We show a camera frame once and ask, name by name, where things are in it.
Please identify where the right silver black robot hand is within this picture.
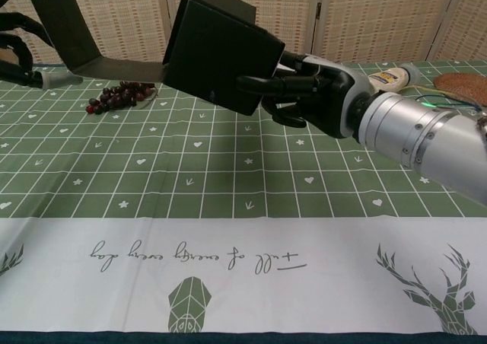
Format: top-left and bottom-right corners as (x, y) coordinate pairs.
(235, 53), (376, 139)

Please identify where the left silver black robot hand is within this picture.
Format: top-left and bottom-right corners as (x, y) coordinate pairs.
(0, 0), (83, 90)

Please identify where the black foldable cardboard box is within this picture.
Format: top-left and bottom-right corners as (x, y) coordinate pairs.
(22, 0), (286, 116)

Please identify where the mayonnaise squeeze bottle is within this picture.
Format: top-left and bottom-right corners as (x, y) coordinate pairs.
(367, 62), (423, 93)

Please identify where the bamboo folding screen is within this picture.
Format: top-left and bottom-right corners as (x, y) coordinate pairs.
(0, 0), (487, 65)

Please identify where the dark red grape bunch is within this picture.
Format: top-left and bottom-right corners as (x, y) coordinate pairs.
(85, 80), (157, 116)

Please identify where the round woven brown coaster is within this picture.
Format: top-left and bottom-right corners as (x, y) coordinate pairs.
(433, 72), (487, 107)

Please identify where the green checked deer tablecloth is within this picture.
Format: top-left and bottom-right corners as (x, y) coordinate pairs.
(0, 60), (487, 336)

